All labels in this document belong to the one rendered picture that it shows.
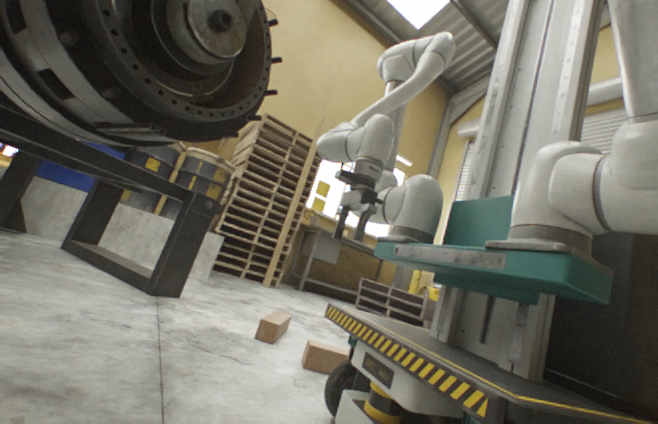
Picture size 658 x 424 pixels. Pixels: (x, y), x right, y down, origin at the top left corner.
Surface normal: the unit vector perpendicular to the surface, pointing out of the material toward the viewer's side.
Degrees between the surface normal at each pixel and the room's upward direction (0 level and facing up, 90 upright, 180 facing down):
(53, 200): 90
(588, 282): 90
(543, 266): 90
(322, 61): 90
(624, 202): 127
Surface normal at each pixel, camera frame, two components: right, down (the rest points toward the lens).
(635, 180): -0.90, 0.22
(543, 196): -0.71, -0.31
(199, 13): 0.83, 0.14
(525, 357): -0.85, -0.36
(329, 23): 0.53, -0.02
